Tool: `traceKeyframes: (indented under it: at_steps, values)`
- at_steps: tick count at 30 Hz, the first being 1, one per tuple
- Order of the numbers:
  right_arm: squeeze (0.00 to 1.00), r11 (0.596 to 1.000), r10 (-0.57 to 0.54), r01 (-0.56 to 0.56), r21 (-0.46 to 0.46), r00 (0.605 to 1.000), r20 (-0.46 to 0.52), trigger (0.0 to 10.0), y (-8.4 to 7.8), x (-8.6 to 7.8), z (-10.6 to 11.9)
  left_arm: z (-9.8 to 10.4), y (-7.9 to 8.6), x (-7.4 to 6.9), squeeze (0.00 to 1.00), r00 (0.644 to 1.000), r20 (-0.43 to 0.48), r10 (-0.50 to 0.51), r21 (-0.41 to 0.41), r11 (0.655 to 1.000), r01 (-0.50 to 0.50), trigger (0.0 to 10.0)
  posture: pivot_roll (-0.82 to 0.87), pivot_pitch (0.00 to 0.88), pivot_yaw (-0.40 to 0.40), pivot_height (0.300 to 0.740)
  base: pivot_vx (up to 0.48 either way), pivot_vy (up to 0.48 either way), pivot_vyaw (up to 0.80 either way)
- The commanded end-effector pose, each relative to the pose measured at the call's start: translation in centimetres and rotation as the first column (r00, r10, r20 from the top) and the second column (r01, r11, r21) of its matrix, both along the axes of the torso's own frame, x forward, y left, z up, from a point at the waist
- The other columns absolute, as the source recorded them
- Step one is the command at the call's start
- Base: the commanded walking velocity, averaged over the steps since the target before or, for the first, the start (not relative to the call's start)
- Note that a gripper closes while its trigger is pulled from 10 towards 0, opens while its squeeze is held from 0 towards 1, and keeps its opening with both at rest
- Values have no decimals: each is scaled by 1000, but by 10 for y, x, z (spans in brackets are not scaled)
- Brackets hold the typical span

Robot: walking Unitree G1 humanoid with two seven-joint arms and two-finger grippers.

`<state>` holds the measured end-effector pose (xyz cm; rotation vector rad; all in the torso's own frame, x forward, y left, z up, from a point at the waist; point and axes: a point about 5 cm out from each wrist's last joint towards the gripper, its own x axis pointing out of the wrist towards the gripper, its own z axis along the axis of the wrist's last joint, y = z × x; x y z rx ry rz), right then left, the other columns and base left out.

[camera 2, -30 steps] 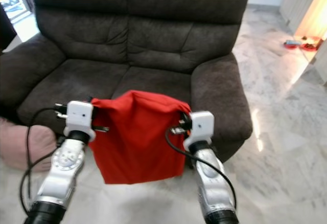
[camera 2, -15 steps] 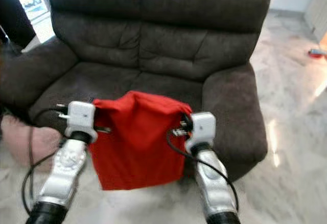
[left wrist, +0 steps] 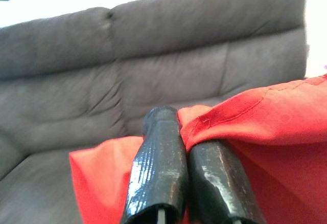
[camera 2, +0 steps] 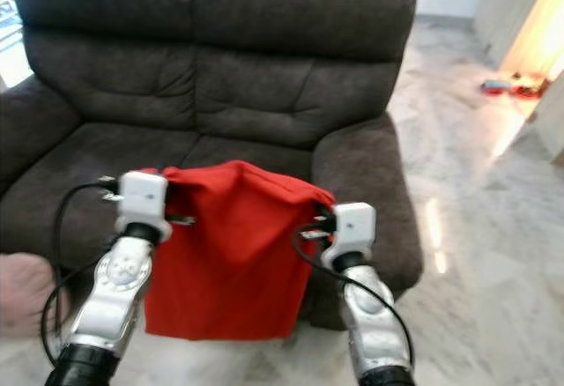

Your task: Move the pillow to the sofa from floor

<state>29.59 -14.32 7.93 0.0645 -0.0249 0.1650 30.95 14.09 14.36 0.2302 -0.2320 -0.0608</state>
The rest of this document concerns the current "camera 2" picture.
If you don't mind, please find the dark brown two-seat sofa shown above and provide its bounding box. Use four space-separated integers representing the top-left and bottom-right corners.
0 0 424 330

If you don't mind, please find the red toy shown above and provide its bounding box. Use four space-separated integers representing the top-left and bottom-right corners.
480 71 549 99

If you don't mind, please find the bright window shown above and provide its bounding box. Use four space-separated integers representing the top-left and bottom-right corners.
0 0 33 87

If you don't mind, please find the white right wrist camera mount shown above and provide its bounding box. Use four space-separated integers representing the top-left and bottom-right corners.
322 202 376 260

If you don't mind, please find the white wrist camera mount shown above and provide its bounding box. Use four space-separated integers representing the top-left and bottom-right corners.
119 171 171 228
322 202 376 260

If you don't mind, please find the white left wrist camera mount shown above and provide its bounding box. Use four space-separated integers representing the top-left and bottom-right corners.
119 171 171 228

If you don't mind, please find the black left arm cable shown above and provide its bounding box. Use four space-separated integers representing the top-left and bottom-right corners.
40 182 121 371

